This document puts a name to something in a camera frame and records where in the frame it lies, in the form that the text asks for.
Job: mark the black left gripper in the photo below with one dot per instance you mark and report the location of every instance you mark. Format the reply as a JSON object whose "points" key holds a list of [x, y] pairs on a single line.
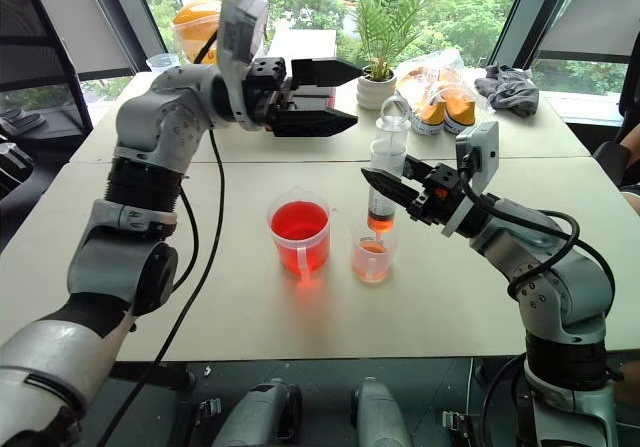
{"points": [[265, 87]]}

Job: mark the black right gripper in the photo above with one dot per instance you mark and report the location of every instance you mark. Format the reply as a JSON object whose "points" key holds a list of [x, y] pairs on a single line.
{"points": [[440, 199]]}

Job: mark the large clear plastic syringe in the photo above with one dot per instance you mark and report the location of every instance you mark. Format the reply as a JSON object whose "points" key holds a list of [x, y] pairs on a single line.
{"points": [[387, 142]]}

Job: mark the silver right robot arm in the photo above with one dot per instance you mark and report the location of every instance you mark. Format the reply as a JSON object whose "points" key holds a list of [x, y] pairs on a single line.
{"points": [[550, 277]]}

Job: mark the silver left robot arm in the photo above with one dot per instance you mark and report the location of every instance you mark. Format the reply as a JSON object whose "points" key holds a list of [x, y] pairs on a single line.
{"points": [[145, 117]]}

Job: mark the small clear plastic cup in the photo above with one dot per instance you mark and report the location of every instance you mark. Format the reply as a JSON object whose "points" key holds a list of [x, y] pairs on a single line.
{"points": [[371, 259]]}

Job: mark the large cup of red liquid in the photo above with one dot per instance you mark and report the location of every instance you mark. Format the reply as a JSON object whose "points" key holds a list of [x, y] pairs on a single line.
{"points": [[300, 237]]}

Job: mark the empty clear measuring cup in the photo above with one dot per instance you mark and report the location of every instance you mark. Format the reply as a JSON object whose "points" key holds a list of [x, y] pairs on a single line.
{"points": [[162, 63]]}

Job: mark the clear bag with orange shoes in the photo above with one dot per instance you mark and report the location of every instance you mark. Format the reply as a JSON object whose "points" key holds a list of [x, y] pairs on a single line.
{"points": [[440, 97]]}

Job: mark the green plant in white pot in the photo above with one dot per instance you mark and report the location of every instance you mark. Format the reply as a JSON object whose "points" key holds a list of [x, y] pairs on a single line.
{"points": [[382, 27]]}

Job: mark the crumpled grey cloth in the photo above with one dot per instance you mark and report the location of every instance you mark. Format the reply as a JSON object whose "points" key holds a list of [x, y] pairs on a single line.
{"points": [[510, 89]]}

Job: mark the yellow orange plastic bag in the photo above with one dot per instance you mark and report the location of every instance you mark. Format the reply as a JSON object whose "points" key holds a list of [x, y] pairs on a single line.
{"points": [[192, 27]]}

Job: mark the seated person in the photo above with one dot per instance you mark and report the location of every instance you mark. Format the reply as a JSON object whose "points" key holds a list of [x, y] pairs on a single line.
{"points": [[632, 139]]}

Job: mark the grey rounded housing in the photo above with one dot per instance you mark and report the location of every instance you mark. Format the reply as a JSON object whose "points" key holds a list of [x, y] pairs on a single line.
{"points": [[257, 414], [380, 414]]}

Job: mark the black metal rack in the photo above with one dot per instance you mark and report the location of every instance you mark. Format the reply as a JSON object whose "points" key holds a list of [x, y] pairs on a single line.
{"points": [[35, 57]]}

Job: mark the dark shoes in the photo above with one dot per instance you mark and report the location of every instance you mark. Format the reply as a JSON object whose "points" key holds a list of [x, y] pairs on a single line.
{"points": [[20, 119]]}

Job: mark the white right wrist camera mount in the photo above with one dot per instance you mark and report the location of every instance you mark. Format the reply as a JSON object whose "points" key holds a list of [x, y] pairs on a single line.
{"points": [[482, 142]]}

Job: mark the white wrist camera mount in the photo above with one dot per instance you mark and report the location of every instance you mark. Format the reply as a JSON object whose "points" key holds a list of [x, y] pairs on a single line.
{"points": [[240, 22], [482, 142]]}

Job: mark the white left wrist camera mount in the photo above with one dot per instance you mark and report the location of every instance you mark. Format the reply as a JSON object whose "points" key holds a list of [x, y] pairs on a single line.
{"points": [[240, 22]]}

